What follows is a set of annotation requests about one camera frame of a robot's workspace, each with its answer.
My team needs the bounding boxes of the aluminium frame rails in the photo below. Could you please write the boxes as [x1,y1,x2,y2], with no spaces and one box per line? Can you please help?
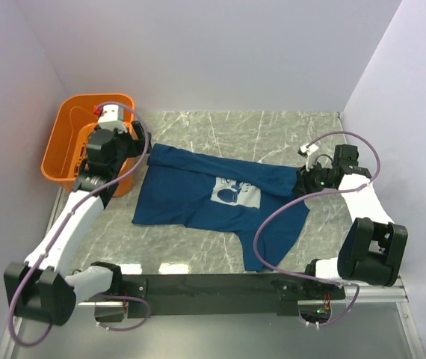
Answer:
[0,186,423,359]

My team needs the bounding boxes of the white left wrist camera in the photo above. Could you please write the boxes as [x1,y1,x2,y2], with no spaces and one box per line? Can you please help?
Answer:
[95,105,128,133]

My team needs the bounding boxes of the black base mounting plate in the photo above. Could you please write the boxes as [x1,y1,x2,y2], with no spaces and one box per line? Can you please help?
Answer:
[118,273,345,316]

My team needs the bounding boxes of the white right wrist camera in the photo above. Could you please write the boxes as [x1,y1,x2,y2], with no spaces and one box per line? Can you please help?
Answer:
[298,144,319,171]

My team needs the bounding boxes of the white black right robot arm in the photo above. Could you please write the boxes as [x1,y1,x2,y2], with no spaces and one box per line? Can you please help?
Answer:
[294,144,408,298]

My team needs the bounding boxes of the orange plastic basket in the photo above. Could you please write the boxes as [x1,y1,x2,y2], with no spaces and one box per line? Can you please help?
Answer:
[41,93,135,192]

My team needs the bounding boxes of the blue Mickey Mouse t-shirt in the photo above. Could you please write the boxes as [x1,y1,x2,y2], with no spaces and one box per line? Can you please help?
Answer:
[132,144,309,271]

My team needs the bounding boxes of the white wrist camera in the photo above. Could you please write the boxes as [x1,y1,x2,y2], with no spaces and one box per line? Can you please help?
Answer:
[298,144,319,171]
[95,105,128,133]

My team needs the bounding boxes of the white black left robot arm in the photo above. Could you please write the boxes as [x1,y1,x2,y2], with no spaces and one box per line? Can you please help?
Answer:
[4,119,151,326]

